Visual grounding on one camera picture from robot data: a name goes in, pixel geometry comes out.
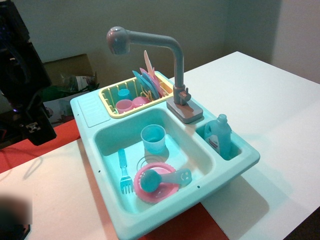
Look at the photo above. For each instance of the pink cup in rack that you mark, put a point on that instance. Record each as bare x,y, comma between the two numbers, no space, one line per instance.
124,105

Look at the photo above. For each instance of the cardboard box with bags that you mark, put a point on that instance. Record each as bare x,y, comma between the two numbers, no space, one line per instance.
70,77

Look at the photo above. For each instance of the small blue cup in rack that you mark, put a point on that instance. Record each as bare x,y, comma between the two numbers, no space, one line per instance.
124,94

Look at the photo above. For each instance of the large blue cup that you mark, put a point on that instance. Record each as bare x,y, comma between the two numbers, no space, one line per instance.
154,138

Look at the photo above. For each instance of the pink toy plate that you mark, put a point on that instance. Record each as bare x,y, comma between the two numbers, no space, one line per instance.
163,191

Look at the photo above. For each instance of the turquoise toy sink unit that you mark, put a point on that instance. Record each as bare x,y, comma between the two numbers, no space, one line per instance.
102,137

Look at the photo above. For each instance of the blue plate in rack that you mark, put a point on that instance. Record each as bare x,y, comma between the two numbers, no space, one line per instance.
147,86

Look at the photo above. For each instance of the grey toy faucet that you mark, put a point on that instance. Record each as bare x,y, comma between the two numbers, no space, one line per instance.
181,104

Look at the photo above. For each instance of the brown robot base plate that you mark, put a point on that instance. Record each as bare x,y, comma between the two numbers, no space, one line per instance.
14,231

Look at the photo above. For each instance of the pink bowl in rack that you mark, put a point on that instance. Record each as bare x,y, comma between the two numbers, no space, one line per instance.
140,101

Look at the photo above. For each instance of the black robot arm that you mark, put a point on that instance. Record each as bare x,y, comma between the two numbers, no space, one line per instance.
23,76

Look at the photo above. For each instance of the pink plate in rack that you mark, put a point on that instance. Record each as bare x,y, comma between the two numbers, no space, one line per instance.
154,80

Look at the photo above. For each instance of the yellow dish rack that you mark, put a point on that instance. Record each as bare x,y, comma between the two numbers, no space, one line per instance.
109,95

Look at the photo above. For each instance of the blue toy spoon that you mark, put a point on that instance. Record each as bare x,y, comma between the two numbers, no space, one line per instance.
150,180

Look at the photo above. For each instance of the blue toy fork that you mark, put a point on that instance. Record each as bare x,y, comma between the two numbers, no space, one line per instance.
126,182

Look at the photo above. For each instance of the blue dish soap bottle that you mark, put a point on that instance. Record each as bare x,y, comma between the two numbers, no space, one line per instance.
217,133

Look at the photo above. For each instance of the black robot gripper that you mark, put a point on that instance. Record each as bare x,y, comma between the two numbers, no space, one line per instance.
31,117

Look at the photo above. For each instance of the pink knife in rack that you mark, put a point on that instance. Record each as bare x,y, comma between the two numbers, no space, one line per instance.
148,64

